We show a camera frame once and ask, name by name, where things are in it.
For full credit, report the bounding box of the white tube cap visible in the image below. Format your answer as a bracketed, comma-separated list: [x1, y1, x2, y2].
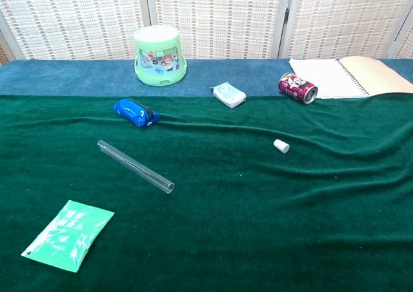
[273, 138, 290, 154]

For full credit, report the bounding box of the clear glass test tube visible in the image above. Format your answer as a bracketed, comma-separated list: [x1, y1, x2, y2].
[97, 140, 176, 195]

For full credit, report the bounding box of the white tissue pack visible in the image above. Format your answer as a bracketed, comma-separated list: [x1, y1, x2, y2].
[212, 81, 247, 109]

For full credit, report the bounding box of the blue snack packet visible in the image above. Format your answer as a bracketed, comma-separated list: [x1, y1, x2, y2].
[112, 98, 162, 128]

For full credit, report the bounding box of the dark green velvet cloth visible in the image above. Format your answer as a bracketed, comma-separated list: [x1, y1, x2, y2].
[0, 94, 413, 292]

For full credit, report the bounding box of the red drink can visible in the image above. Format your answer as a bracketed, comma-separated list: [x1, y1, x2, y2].
[278, 72, 319, 105]

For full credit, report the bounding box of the light green plastic bucket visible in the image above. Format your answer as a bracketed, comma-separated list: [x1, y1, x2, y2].
[133, 25, 188, 87]

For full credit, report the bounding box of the woven folding screen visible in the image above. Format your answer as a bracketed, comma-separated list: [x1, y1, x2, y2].
[0, 0, 413, 65]

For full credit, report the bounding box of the open spiral notebook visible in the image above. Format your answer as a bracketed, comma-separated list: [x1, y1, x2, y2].
[288, 56, 413, 99]

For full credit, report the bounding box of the blue table cloth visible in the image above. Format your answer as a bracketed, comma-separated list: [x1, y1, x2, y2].
[0, 58, 413, 98]

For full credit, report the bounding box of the green tea pouch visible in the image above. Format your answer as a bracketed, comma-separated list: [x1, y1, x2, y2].
[21, 200, 116, 273]

